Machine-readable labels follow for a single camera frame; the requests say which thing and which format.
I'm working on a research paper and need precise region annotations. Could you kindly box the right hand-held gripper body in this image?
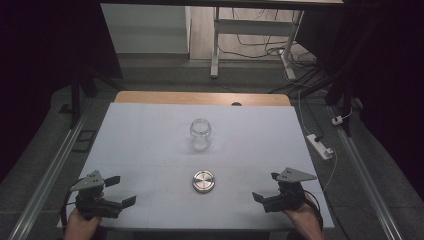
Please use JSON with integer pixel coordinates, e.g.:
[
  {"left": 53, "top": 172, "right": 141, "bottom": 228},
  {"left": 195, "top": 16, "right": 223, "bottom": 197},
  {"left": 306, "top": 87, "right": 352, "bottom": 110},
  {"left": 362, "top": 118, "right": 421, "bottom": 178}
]
[{"left": 262, "top": 167, "right": 318, "bottom": 214}]

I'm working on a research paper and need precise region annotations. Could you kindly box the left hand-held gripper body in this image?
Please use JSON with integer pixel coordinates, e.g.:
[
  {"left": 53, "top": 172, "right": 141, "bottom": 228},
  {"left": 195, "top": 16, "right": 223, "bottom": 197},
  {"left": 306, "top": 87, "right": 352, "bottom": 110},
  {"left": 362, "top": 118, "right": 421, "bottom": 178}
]
[{"left": 68, "top": 170, "right": 123, "bottom": 221}]

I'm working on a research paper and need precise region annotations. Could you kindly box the round silver metal lid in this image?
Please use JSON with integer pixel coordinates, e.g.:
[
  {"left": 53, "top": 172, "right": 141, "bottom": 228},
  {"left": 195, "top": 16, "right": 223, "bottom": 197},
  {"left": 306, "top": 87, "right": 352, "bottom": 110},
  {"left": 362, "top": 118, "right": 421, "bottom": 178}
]
[{"left": 191, "top": 169, "right": 216, "bottom": 194}]

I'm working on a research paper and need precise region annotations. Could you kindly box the clear glass jar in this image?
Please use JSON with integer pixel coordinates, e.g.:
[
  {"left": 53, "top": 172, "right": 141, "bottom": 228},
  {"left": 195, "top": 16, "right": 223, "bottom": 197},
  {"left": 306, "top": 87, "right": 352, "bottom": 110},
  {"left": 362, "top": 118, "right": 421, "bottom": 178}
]
[{"left": 189, "top": 117, "right": 213, "bottom": 153}]

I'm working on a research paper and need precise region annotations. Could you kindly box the person's left hand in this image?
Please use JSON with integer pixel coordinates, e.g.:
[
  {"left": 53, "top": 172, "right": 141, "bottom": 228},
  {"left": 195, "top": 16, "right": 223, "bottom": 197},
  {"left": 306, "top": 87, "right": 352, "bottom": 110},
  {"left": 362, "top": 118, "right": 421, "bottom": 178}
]
[{"left": 62, "top": 209, "right": 102, "bottom": 240}]

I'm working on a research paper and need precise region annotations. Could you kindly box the person's right hand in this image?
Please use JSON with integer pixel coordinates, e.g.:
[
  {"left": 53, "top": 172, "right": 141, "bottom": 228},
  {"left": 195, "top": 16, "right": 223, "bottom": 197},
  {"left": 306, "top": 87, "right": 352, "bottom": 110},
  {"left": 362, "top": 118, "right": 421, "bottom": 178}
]
[{"left": 282, "top": 194, "right": 325, "bottom": 240}]

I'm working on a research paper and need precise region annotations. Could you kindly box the white power strip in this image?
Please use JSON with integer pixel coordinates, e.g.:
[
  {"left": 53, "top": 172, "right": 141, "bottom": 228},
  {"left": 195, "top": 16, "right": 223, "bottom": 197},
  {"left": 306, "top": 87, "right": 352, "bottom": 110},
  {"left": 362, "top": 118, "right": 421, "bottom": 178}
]
[{"left": 306, "top": 133, "right": 335, "bottom": 161}]

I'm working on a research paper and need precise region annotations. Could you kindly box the white table cover sheet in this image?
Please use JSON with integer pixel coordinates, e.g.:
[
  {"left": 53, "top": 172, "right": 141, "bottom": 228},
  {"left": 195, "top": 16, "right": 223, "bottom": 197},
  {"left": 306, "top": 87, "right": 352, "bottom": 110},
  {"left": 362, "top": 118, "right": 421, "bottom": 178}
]
[{"left": 57, "top": 102, "right": 336, "bottom": 231}]

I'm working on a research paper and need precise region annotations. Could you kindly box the black metal stand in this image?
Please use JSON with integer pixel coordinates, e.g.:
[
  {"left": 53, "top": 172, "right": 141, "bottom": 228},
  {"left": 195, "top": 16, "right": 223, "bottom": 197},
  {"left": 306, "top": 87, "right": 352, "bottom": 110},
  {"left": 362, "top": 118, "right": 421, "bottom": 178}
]
[
  {"left": 59, "top": 64, "right": 125, "bottom": 130},
  {"left": 298, "top": 71, "right": 355, "bottom": 138}
]

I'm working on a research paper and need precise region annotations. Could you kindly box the black curtain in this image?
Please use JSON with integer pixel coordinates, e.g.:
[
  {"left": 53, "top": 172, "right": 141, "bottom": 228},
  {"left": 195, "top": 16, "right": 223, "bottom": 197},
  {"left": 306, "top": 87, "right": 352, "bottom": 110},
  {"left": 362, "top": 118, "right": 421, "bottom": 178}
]
[
  {"left": 295, "top": 0, "right": 424, "bottom": 202},
  {"left": 0, "top": 0, "right": 124, "bottom": 185}
]

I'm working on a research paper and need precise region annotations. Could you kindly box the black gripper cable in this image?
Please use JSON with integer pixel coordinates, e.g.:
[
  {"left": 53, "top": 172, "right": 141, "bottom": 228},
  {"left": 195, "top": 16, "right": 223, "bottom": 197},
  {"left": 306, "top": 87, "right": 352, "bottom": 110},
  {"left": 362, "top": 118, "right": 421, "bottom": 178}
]
[
  {"left": 59, "top": 179, "right": 83, "bottom": 234},
  {"left": 303, "top": 189, "right": 325, "bottom": 233}
]

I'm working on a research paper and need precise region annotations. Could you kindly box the aluminium floor rail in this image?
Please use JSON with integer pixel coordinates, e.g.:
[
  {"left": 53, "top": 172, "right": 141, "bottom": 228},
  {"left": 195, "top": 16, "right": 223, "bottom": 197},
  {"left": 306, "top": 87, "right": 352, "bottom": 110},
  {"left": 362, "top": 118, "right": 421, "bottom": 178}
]
[
  {"left": 327, "top": 105, "right": 405, "bottom": 240},
  {"left": 7, "top": 109, "right": 92, "bottom": 240}
]

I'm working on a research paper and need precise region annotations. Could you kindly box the thin white cable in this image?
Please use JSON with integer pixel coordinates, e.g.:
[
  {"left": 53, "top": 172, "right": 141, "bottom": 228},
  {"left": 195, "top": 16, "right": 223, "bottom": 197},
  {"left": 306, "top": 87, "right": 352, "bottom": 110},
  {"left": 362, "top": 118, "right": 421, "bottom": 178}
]
[{"left": 321, "top": 147, "right": 339, "bottom": 194}]

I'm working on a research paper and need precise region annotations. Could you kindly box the black plug with cable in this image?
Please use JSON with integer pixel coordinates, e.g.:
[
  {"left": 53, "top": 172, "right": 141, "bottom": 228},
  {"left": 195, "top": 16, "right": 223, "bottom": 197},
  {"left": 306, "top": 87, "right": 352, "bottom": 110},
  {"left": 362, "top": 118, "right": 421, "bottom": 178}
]
[{"left": 299, "top": 94, "right": 325, "bottom": 143}]

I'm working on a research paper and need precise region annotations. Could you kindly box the black floor cables bundle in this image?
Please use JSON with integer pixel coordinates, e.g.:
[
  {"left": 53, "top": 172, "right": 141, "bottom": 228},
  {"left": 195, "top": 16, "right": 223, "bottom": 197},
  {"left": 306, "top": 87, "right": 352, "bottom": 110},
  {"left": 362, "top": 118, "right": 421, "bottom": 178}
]
[{"left": 218, "top": 7, "right": 318, "bottom": 69}]

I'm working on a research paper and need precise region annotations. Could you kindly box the white desk frame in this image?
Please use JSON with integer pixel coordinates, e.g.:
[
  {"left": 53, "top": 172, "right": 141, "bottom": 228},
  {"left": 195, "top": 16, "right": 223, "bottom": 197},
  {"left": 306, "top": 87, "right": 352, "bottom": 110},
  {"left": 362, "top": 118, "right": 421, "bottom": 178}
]
[{"left": 209, "top": 6, "right": 305, "bottom": 81}]

